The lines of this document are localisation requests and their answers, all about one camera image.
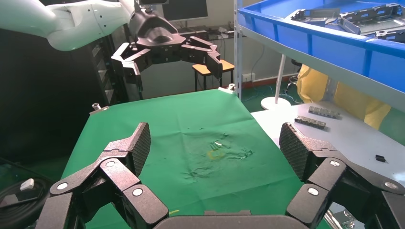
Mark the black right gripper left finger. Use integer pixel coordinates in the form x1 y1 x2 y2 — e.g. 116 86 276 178
34 122 170 229

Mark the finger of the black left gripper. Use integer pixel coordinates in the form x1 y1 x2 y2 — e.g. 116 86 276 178
180 35 224 80
110 42 151 87

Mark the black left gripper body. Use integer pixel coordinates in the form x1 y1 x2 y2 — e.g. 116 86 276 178
129 11 187 64

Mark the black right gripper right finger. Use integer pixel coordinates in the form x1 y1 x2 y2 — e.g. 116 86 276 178
279 122 405 229

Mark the silver sheet metal bracket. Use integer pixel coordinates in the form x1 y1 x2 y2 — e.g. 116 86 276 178
338 2 405 43
290 8 341 27

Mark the wooden seat stool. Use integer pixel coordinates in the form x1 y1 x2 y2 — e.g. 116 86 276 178
192 59 235 92

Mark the cluttered dark desk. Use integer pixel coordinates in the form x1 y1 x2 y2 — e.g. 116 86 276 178
175 23 236 42

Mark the silver binder clip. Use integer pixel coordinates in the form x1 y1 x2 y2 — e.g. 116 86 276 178
218 83 237 94
323 203 358 229
89 103 110 115

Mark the black computer monitor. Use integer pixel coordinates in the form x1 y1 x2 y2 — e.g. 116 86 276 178
162 0 209 22

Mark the green table cloth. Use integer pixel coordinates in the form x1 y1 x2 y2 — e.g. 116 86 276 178
60 88 331 229

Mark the yellow plastic bag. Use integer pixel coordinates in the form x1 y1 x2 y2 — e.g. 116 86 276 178
297 64 392 130

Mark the white floor lamp stand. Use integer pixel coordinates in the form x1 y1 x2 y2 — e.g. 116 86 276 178
260 53 292 111

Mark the black office chair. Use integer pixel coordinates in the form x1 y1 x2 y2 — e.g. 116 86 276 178
286 58 303 95

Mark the black equipment cabinet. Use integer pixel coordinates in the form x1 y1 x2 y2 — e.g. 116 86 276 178
0 28 129 165

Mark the white power plug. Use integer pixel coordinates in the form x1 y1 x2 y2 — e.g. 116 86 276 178
20 178 35 192

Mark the blue plastic bin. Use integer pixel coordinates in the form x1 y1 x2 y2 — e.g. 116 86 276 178
238 0 405 93

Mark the white perforated shelf post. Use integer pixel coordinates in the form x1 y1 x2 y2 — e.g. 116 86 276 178
322 77 339 103
233 0 244 101

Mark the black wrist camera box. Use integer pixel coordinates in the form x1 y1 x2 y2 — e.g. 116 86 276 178
138 0 169 6

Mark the grey metal rail part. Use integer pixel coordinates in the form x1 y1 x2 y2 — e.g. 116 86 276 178
308 105 341 120
294 115 327 130

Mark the black coiled cable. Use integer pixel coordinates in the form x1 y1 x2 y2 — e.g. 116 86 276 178
0 177 55 229

